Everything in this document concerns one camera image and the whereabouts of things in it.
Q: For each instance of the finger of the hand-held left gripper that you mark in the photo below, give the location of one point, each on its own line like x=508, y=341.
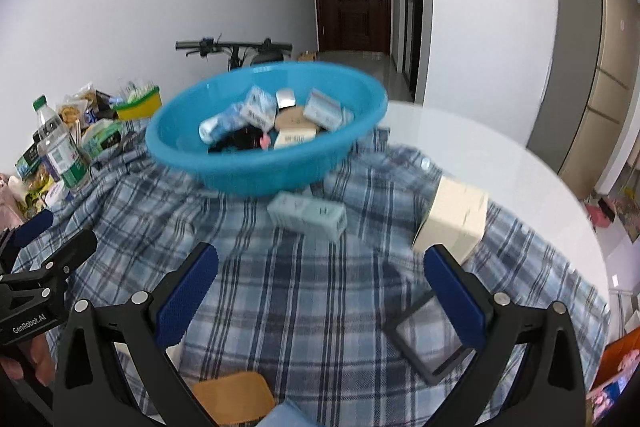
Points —
x=75, y=252
x=32, y=227

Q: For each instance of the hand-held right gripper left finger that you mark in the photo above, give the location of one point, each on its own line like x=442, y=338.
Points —
x=187, y=292

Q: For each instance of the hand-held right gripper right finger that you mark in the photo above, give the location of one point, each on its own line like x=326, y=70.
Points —
x=455, y=297

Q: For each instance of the cream square carton box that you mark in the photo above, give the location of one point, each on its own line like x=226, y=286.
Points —
x=452, y=219

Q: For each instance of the orange plastic lid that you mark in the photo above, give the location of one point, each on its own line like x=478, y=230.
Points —
x=232, y=399

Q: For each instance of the pale teal carton box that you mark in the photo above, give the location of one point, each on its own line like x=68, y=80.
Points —
x=305, y=216

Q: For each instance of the blue plastic basin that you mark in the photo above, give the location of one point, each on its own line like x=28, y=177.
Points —
x=260, y=172

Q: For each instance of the black fuzzy item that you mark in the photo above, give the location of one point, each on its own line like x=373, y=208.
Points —
x=235, y=139

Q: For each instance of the light blue wet wipes pack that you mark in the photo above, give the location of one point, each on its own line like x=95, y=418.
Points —
x=222, y=124

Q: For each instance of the cream barcode carton box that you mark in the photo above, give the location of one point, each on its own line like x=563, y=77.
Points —
x=295, y=138

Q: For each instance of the person's left hand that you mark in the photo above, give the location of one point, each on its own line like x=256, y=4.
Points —
x=30, y=359

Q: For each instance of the pink soft item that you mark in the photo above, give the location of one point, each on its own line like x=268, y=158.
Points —
x=9, y=202

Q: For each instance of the green tissue pack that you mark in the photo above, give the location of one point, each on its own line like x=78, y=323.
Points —
x=30, y=163
x=102, y=137

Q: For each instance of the clear green-capped water bottle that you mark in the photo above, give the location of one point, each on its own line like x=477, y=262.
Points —
x=62, y=152

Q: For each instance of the plaid blue tablecloth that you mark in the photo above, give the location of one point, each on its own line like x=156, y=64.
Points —
x=300, y=287

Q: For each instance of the clear bag of snacks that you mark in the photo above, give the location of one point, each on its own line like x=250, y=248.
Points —
x=75, y=107

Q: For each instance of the light blue packet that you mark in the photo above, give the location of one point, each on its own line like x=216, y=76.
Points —
x=290, y=414

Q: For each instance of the yellow green plastic container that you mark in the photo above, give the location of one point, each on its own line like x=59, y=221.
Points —
x=140, y=106

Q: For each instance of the pink box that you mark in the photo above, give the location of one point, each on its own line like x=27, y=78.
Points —
x=600, y=214

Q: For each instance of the orange printed box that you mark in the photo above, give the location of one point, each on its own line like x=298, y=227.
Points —
x=617, y=377

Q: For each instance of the white blue medicine box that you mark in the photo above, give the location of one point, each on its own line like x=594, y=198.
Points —
x=260, y=107

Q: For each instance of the tan cardboard box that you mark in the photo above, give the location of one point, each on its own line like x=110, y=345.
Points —
x=295, y=117

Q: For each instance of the red white medicine box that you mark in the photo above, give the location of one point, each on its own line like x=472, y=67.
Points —
x=327, y=109

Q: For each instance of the black bicycle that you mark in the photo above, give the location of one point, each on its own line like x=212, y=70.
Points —
x=235, y=49

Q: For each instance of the gold grey refrigerator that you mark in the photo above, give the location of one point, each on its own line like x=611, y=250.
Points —
x=580, y=72

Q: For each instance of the brown paper bag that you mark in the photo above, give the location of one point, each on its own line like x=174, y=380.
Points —
x=307, y=56

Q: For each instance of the black framed glass door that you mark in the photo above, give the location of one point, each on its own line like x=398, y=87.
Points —
x=412, y=7

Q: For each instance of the black square frame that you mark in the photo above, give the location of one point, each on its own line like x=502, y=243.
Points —
x=415, y=352

